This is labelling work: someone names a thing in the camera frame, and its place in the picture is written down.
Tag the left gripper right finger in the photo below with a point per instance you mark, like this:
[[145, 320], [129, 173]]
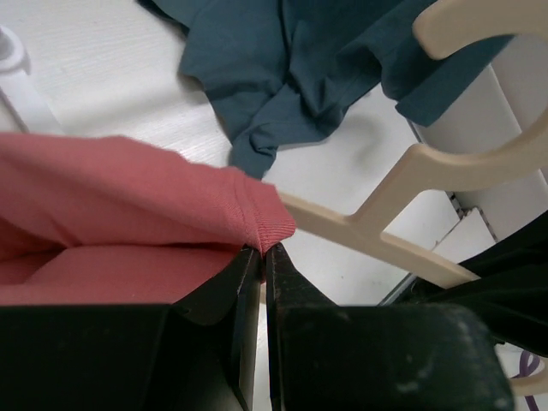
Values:
[[323, 356]]

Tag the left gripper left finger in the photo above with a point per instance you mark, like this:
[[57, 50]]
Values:
[[197, 353]]

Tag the red t shirt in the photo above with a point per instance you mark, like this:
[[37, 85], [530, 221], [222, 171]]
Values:
[[114, 220]]

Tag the wooden hanger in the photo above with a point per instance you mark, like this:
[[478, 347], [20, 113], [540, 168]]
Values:
[[442, 29]]

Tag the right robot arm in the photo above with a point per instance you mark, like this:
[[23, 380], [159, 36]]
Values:
[[510, 296]]

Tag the teal t shirt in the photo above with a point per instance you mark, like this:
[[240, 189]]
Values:
[[281, 73]]

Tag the white clothes rack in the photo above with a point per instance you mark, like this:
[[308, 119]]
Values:
[[24, 103]]

